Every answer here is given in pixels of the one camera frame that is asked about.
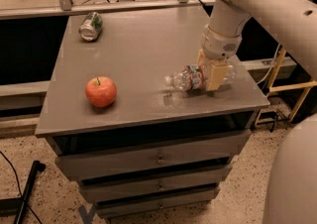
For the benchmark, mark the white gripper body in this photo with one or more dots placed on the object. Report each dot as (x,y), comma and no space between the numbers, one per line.
(218,47)

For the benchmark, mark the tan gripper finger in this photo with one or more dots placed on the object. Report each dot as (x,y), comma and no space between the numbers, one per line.
(218,69)
(202,59)

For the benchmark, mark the clear plastic water bottle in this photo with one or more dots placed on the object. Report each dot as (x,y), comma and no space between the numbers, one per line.
(192,77)

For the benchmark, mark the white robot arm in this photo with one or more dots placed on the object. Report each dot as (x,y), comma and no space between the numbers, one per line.
(291,195)

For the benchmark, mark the green soda can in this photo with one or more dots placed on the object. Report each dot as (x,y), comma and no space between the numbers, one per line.
(91,26)

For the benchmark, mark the top grey drawer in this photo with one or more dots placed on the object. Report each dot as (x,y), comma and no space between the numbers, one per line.
(98,164)

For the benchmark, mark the grey drawer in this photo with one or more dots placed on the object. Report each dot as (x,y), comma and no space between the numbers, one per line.
(98,164)
(155,180)
(155,201)

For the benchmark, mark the red apple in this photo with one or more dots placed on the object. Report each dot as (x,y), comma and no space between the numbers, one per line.
(101,91)

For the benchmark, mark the middle grey drawer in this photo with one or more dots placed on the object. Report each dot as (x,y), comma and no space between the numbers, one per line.
(155,180)

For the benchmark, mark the grey drawer cabinet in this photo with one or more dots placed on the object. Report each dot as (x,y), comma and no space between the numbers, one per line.
(137,50)

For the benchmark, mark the bottom grey drawer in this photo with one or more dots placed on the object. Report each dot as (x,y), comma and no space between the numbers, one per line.
(155,201)

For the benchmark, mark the black floor stand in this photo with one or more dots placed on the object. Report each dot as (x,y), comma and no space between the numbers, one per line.
(18,206)

